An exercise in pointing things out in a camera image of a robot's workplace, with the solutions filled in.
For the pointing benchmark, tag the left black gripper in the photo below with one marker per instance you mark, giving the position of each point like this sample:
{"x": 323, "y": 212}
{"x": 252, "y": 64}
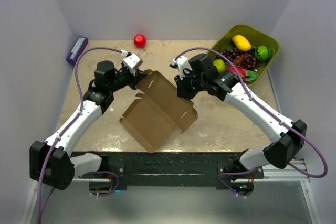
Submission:
{"x": 135, "y": 80}

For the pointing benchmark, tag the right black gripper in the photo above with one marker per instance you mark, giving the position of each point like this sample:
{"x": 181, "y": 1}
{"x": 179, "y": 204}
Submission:
{"x": 182, "y": 91}

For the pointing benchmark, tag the brown cardboard box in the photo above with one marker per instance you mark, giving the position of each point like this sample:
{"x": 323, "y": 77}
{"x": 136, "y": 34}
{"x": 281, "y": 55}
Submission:
{"x": 157, "y": 111}

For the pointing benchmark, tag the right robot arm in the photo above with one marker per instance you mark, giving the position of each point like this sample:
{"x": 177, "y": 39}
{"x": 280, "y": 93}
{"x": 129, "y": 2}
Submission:
{"x": 286, "y": 136}

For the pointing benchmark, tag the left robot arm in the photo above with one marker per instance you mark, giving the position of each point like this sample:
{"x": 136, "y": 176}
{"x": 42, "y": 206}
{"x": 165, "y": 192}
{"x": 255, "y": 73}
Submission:
{"x": 51, "y": 161}

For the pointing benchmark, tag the purple rectangular box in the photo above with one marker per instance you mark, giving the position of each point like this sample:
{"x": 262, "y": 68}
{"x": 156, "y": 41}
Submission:
{"x": 77, "y": 50}

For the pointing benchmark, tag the green lime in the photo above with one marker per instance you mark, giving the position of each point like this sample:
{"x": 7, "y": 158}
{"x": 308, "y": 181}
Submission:
{"x": 219, "y": 64}

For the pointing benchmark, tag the red apple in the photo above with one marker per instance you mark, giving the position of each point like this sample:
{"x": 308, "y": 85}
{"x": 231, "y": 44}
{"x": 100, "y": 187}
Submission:
{"x": 139, "y": 41}

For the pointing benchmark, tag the red dragon fruit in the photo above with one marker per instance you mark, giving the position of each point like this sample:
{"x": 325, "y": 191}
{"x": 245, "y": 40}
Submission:
{"x": 239, "y": 72}

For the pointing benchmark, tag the dark purple grapes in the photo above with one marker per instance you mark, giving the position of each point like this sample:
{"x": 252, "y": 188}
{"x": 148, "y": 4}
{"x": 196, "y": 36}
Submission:
{"x": 243, "y": 59}

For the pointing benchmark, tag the yellow mango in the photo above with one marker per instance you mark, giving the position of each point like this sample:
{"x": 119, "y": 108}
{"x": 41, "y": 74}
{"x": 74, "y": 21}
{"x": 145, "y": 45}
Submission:
{"x": 241, "y": 43}

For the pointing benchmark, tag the small green watermelon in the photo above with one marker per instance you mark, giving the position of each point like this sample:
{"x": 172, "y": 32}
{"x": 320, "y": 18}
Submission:
{"x": 262, "y": 53}

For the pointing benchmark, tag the olive green plastic bin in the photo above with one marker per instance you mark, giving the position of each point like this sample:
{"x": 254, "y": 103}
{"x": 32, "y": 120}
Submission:
{"x": 256, "y": 38}

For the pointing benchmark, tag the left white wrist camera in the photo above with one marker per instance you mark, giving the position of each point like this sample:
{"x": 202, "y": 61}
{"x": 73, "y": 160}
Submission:
{"x": 132, "y": 62}

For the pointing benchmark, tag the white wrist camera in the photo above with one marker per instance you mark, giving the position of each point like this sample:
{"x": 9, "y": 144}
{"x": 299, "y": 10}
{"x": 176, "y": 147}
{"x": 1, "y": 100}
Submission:
{"x": 132, "y": 62}
{"x": 182, "y": 65}

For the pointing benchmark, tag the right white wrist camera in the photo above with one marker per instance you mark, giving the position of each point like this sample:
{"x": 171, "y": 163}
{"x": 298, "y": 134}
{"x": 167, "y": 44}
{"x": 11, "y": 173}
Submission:
{"x": 182, "y": 65}

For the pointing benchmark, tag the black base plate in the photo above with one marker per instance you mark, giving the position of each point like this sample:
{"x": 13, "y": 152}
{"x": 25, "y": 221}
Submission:
{"x": 186, "y": 169}

